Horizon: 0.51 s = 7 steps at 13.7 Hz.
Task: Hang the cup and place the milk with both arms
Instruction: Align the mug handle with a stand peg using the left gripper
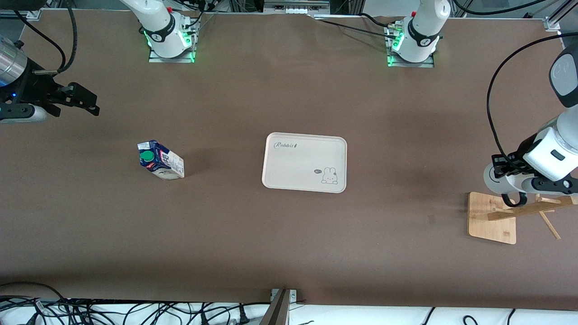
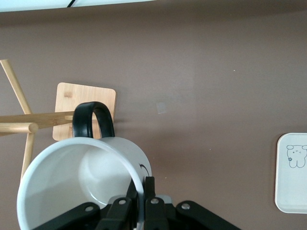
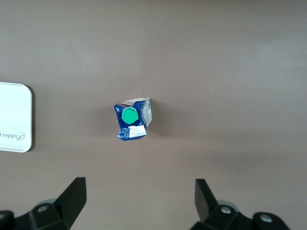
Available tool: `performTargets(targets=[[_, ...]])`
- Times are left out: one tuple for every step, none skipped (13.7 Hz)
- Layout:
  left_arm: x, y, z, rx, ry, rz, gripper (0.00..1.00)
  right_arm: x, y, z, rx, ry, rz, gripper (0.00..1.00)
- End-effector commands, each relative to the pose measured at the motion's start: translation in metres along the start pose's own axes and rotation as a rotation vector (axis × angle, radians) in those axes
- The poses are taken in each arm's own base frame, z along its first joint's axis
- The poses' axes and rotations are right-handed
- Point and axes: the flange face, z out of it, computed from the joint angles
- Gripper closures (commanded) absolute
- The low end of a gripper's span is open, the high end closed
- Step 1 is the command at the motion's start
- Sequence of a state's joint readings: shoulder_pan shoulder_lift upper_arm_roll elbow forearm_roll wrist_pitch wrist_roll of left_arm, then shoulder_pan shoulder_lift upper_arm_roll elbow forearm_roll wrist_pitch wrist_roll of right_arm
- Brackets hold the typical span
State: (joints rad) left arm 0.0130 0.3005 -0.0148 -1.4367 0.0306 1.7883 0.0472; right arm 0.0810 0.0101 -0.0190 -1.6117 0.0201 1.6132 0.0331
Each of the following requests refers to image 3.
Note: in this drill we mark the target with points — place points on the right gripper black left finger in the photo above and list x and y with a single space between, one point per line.
73 201

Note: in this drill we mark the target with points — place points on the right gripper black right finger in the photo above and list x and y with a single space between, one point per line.
207 208

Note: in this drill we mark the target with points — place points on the blue milk carton green cap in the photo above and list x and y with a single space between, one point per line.
130 117

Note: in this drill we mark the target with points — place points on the beige rabbit print tray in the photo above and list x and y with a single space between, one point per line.
14 115

